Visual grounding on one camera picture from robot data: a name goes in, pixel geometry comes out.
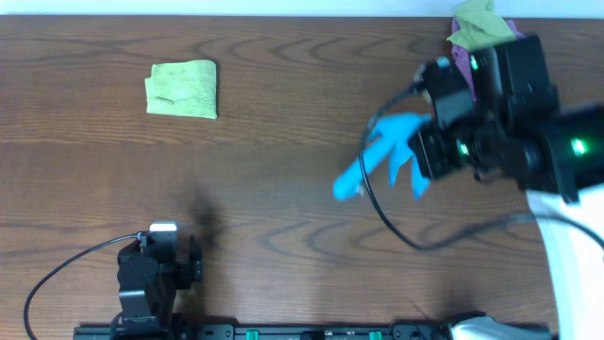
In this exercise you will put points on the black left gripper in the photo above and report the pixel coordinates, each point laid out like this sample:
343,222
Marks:
191,268

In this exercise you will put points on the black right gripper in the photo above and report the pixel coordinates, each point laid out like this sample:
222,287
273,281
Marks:
424,142

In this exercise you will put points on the blue microfiber cloth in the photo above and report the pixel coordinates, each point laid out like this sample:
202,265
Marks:
389,141

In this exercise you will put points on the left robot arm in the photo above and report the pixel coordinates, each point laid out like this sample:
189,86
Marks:
149,275

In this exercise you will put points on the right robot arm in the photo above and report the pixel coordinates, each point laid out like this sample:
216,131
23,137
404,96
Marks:
506,117

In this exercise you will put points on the olive green crumpled cloth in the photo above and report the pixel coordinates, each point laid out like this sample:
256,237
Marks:
479,25

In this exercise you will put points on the folded green cloth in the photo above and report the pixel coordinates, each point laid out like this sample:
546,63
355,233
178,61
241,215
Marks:
184,89

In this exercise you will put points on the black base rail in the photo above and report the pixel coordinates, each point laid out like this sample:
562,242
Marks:
399,331

